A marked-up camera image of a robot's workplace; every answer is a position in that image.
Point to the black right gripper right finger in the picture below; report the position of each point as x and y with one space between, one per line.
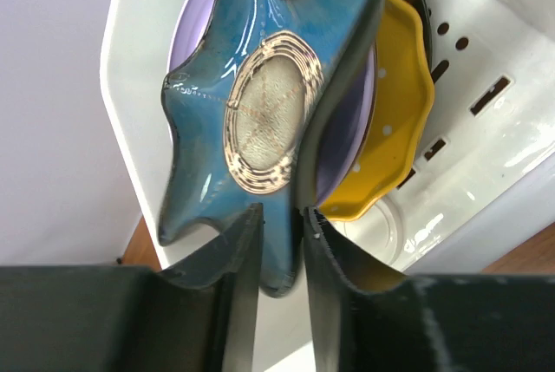
341 278

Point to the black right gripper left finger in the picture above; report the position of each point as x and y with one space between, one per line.
208 301

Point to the lavender round plate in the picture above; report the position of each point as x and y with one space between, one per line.
345 132

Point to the dark blue square plate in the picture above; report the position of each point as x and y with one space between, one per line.
248 109

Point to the white plastic bin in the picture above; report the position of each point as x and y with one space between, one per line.
482 180

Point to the orange dotted scalloped plate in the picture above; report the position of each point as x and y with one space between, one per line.
404 97

